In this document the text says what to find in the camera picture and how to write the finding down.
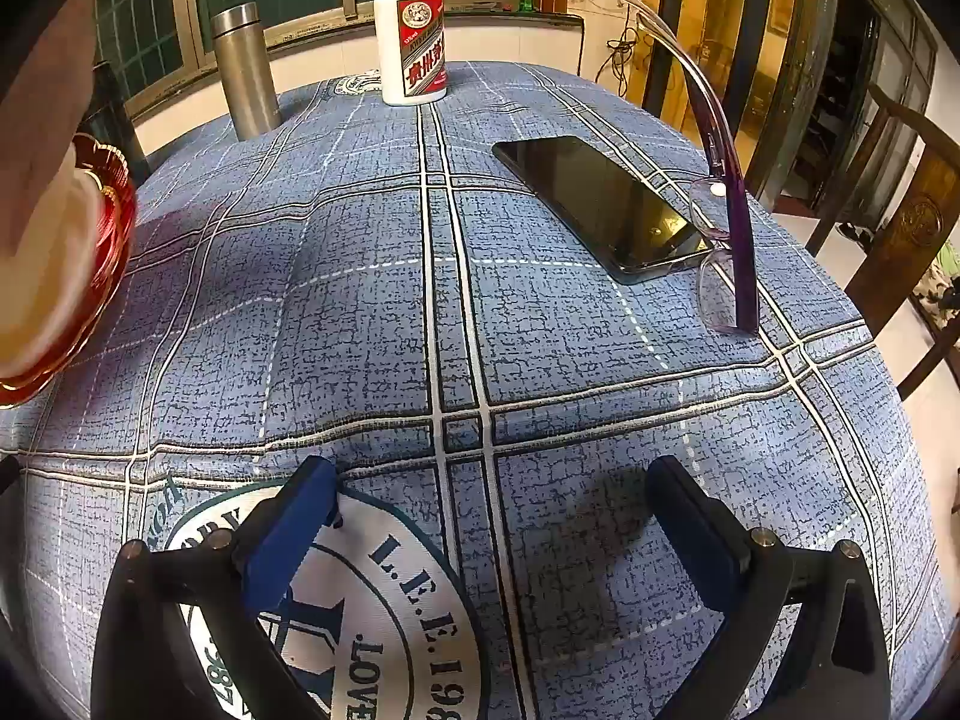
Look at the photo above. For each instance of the red glass plate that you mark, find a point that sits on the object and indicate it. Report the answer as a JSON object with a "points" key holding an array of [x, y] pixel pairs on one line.
{"points": [[114, 240]]}

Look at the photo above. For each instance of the gold framed partition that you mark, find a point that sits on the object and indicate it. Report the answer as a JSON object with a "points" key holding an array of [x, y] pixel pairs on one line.
{"points": [[720, 30]]}

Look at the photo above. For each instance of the white liquor bottle red cap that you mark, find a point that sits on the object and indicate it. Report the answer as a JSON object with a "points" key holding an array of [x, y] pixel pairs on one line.
{"points": [[409, 41]]}

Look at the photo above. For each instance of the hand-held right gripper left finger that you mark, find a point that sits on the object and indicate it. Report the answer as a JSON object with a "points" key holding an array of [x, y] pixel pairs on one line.
{"points": [[289, 540]]}

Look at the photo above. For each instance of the steel thermos bottle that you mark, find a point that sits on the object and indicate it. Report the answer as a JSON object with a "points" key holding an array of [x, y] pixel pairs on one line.
{"points": [[244, 75]]}

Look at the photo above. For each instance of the floral cushion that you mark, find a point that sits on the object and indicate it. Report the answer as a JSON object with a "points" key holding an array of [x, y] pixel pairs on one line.
{"points": [[941, 289]]}

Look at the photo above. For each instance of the carved wooden chair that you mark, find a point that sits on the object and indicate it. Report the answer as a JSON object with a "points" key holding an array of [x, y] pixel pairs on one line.
{"points": [[915, 240]]}

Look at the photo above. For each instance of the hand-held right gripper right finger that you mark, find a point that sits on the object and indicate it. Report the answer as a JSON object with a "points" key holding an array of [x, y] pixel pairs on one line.
{"points": [[701, 536]]}

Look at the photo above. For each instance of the purple frame eyeglasses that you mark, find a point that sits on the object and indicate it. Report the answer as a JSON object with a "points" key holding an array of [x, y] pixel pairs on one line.
{"points": [[739, 240]]}

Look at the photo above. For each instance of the white deep plate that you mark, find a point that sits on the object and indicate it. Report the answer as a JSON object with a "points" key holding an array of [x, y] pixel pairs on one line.
{"points": [[45, 262]]}

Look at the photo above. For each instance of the blue plaid tablecloth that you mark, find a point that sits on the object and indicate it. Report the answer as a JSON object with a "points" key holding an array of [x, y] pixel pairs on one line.
{"points": [[525, 330]]}

